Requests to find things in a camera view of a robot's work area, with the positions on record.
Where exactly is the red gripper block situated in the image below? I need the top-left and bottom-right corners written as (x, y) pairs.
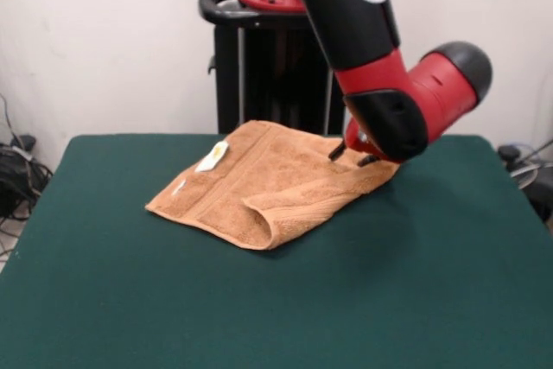
top-left (327, 118), bottom-right (381, 169)

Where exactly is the orange terry towel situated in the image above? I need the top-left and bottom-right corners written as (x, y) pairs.
top-left (144, 118), bottom-right (401, 251)

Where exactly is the dark green table cloth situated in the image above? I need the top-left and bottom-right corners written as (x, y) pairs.
top-left (0, 133), bottom-right (553, 369)

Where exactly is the black grey stand foot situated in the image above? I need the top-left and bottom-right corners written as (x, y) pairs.
top-left (9, 133), bottom-right (39, 152)
top-left (496, 143), bottom-right (553, 224)

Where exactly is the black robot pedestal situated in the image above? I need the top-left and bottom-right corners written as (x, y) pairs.
top-left (198, 0), bottom-right (346, 136)

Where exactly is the black floor cable bundle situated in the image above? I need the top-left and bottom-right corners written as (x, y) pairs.
top-left (0, 92), bottom-right (55, 263)

